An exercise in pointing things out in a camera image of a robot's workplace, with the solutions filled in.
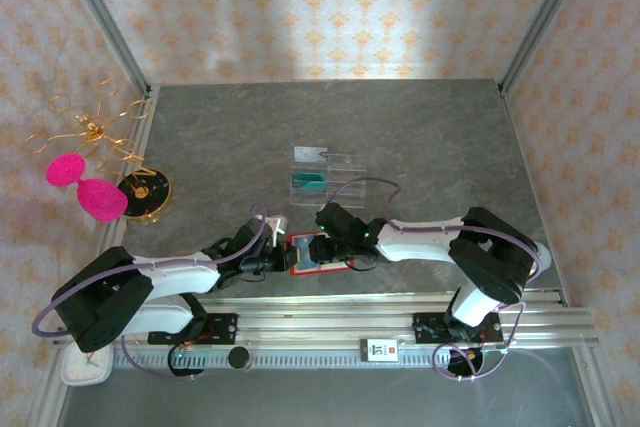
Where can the light turquoise credit card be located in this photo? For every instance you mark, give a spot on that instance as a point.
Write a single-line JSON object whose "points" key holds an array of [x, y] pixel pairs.
{"points": [[305, 253]]}

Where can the red card holder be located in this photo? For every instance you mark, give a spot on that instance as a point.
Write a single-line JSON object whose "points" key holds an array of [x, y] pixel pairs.
{"points": [[320, 272]]}

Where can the dark teal credit card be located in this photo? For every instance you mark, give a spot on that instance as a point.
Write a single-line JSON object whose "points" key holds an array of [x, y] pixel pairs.
{"points": [[307, 183]]}

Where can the clear acrylic card stand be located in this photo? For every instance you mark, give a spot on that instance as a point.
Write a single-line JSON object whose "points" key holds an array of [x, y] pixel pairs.
{"points": [[340, 167]]}

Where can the white credit card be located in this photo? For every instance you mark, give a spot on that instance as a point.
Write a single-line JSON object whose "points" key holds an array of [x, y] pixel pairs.
{"points": [[310, 153]]}

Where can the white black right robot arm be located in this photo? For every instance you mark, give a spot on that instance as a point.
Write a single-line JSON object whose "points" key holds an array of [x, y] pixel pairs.
{"points": [[425, 242]]}

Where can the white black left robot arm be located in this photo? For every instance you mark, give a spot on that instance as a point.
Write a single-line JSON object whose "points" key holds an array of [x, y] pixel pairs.
{"points": [[175, 274]]}

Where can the black round knob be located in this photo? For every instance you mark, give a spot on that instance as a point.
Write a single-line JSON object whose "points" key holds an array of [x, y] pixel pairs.
{"points": [[239, 357]]}

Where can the white red label tag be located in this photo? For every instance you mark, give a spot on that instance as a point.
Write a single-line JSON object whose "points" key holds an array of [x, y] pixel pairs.
{"points": [[379, 350]]}

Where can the white square clock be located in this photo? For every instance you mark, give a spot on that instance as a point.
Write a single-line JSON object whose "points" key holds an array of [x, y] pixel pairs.
{"points": [[80, 372]]}

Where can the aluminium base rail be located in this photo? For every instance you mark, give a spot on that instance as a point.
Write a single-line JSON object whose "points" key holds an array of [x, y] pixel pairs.
{"points": [[325, 317]]}

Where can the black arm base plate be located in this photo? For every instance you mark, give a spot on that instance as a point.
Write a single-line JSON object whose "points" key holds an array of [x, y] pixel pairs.
{"points": [[222, 329], [425, 329]]}

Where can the aluminium side rail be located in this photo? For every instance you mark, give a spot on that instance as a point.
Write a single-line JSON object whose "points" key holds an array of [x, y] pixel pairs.
{"points": [[152, 112]]}

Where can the aluminium frame post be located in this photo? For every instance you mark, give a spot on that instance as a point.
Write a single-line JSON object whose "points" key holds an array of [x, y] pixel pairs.
{"points": [[546, 12], [102, 14]]}

